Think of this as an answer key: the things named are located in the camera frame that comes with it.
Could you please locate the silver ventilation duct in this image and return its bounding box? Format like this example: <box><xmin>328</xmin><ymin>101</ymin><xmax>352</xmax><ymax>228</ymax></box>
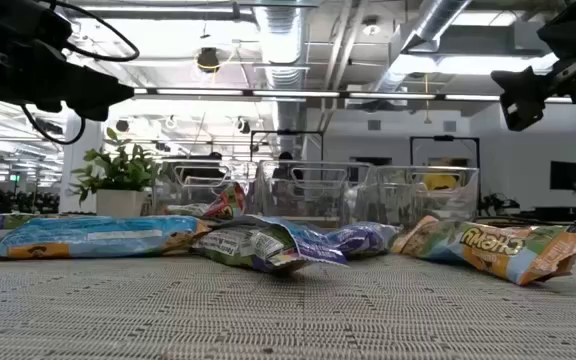
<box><xmin>370</xmin><ymin>0</ymin><xmax>473</xmax><ymax>96</ymax></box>
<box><xmin>253</xmin><ymin>0</ymin><xmax>310</xmax><ymax>159</ymax></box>

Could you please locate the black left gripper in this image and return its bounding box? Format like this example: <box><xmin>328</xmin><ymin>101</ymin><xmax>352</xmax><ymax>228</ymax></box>
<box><xmin>0</xmin><ymin>38</ymin><xmax>135</xmax><ymax>123</ymax></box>

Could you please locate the purple blue granola bar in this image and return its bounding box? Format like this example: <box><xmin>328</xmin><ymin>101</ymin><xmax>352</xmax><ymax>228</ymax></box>
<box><xmin>325</xmin><ymin>221</ymin><xmax>403</xmax><ymax>261</ymax></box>

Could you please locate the black equipment with cables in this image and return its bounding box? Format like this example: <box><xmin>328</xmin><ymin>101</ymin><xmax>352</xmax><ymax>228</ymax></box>
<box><xmin>477</xmin><ymin>192</ymin><xmax>522</xmax><ymax>217</ymax></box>

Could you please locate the green orange Chewy granola bar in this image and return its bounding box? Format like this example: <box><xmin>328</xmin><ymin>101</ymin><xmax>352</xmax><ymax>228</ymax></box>
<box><xmin>390</xmin><ymin>214</ymin><xmax>576</xmax><ymax>287</ymax></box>

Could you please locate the black round ceiling device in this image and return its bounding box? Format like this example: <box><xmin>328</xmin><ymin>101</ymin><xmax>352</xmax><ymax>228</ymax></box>
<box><xmin>195</xmin><ymin>46</ymin><xmax>222</xmax><ymax>75</ymax></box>

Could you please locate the black monitor on arm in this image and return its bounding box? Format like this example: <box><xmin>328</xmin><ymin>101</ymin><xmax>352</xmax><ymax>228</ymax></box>
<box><xmin>549</xmin><ymin>160</ymin><xmax>576</xmax><ymax>192</ymax></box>

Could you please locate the black gantry frame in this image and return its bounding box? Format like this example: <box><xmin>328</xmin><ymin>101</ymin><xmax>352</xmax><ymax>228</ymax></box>
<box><xmin>409</xmin><ymin>134</ymin><xmax>482</xmax><ymax>169</ymax></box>
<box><xmin>249</xmin><ymin>129</ymin><xmax>325</xmax><ymax>162</ymax></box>

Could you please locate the green plant in white pot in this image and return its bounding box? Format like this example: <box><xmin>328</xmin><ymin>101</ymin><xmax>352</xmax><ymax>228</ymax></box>
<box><xmin>67</xmin><ymin>127</ymin><xmax>162</xmax><ymax>219</ymax></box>

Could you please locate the person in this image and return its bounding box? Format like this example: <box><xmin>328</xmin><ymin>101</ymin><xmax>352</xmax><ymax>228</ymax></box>
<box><xmin>182</xmin><ymin>151</ymin><xmax>230</xmax><ymax>182</ymax></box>
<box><xmin>271</xmin><ymin>151</ymin><xmax>305</xmax><ymax>182</ymax></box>
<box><xmin>421</xmin><ymin>157</ymin><xmax>463</xmax><ymax>192</ymax></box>

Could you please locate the red white granola bar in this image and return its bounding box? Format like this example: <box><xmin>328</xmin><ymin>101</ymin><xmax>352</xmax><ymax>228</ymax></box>
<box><xmin>162</xmin><ymin>182</ymin><xmax>248</xmax><ymax>221</ymax></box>

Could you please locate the long blue granola bar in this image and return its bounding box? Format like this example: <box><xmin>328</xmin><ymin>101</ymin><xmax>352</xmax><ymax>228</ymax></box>
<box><xmin>0</xmin><ymin>214</ymin><xmax>214</xmax><ymax>260</ymax></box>

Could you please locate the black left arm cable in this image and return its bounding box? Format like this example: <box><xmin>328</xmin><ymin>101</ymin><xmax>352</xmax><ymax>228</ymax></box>
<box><xmin>42</xmin><ymin>0</ymin><xmax>142</xmax><ymax>64</ymax></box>
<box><xmin>19</xmin><ymin>103</ymin><xmax>88</xmax><ymax>147</ymax></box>

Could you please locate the grey woven mat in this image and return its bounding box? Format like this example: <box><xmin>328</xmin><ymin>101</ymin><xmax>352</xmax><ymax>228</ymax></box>
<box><xmin>0</xmin><ymin>243</ymin><xmax>576</xmax><ymax>360</ymax></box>

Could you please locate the black desk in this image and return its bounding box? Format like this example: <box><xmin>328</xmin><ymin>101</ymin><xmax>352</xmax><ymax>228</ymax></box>
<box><xmin>532</xmin><ymin>204</ymin><xmax>576</xmax><ymax>229</ymax></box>

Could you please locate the clear plastic bin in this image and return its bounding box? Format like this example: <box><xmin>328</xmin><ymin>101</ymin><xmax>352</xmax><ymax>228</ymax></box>
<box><xmin>367</xmin><ymin>165</ymin><xmax>481</xmax><ymax>229</ymax></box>
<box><xmin>151</xmin><ymin>158</ymin><xmax>263</xmax><ymax>224</ymax></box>
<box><xmin>259</xmin><ymin>159</ymin><xmax>375</xmax><ymax>227</ymax></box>

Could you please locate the long ceiling light strip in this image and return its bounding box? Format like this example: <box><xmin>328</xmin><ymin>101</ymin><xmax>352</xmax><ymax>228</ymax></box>
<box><xmin>132</xmin><ymin>87</ymin><xmax>576</xmax><ymax>105</ymax></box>

